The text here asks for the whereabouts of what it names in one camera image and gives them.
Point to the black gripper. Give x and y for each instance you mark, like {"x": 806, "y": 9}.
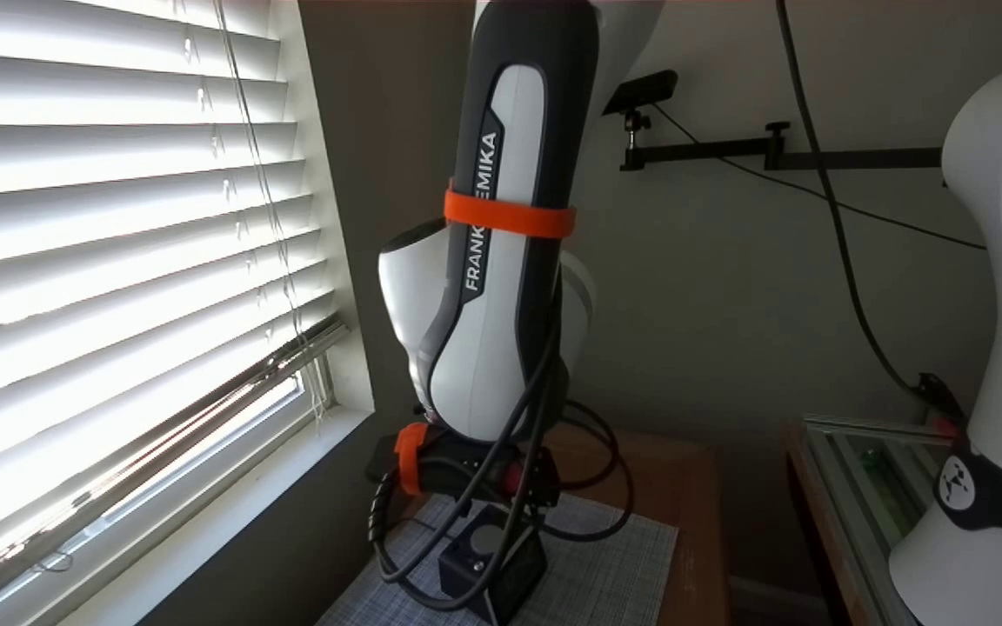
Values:
{"x": 472, "y": 559}

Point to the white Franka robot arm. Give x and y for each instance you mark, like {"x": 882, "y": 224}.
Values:
{"x": 487, "y": 336}

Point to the grey woven placemat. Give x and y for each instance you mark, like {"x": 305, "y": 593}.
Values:
{"x": 618, "y": 570}

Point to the wooden table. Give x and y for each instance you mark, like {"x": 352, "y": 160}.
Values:
{"x": 676, "y": 476}

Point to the glass topped side table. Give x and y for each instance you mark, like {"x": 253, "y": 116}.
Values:
{"x": 862, "y": 500}

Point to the red and black plug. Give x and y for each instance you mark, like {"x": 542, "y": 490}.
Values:
{"x": 939, "y": 404}

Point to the white window blinds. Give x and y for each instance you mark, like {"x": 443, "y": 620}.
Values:
{"x": 83, "y": 232}

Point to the white window sill frame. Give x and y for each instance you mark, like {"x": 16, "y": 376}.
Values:
{"x": 235, "y": 490}

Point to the black wall camera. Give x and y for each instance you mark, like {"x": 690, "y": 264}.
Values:
{"x": 641, "y": 92}

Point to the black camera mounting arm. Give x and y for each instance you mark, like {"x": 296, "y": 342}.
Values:
{"x": 849, "y": 156}

